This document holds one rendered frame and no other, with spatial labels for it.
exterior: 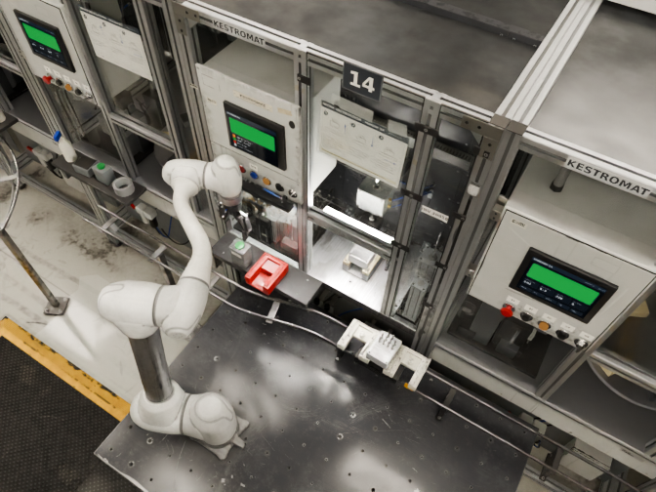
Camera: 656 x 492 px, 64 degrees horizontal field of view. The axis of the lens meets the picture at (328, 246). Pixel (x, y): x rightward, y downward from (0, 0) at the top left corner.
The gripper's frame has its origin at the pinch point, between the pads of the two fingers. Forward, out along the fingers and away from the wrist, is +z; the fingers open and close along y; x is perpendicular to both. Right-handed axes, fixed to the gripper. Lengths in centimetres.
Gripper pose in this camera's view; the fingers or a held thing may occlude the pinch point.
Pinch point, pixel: (236, 230)
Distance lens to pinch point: 226.4
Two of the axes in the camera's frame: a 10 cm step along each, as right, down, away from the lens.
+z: -0.3, 5.9, 8.1
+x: -5.3, 6.7, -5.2
